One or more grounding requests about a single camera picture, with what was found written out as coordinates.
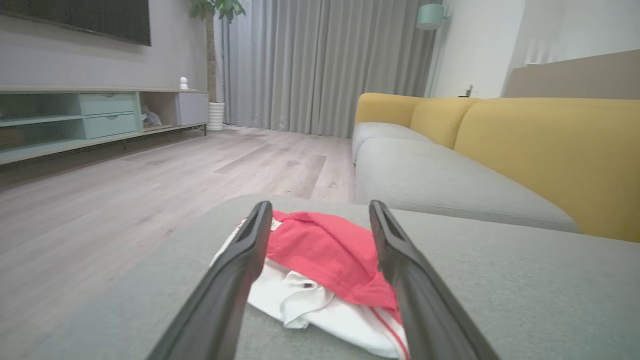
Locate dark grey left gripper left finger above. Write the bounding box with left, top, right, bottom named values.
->
left=145, top=201, right=273, bottom=360

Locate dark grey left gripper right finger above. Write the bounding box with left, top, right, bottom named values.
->
left=369, top=199, right=501, bottom=360

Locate red and white garment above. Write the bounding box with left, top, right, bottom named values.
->
left=209, top=210, right=411, bottom=360

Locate large grey sofa chaise cushion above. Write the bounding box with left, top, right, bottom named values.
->
left=30, top=194, right=640, bottom=360

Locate long grey sofa seat cushion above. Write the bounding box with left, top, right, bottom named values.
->
left=353, top=137, right=581, bottom=234

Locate white ribbed plant pot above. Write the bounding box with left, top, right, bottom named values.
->
left=207, top=102, right=227, bottom=133

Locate short grey sofa seat cushion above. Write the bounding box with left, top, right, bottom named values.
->
left=351, top=121, right=434, bottom=164

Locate medium yellow sofa backrest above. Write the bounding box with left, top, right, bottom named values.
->
left=409, top=97, right=483, bottom=151

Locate pale crumpled bag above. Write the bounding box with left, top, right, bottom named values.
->
left=141, top=105, right=164, bottom=129

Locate long yellow sofa backrest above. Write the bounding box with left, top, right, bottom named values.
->
left=453, top=97, right=640, bottom=244

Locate end yellow sofa backrest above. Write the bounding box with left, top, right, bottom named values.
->
left=354, top=92, right=427, bottom=129

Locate mint and wood TV cabinet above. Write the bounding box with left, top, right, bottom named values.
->
left=0, top=85, right=210, bottom=167

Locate tall green houseplant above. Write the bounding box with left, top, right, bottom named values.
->
left=188, top=0, right=249, bottom=104

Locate grey pleated curtain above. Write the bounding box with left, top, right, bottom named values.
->
left=219, top=0, right=444, bottom=140

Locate beige ledge behind sofa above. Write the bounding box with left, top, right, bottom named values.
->
left=501, top=49, right=640, bottom=100

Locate mint green floor lamp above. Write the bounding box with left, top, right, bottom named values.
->
left=416, top=1, right=452, bottom=99

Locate black wall television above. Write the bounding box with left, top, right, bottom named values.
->
left=0, top=0, right=152, bottom=48

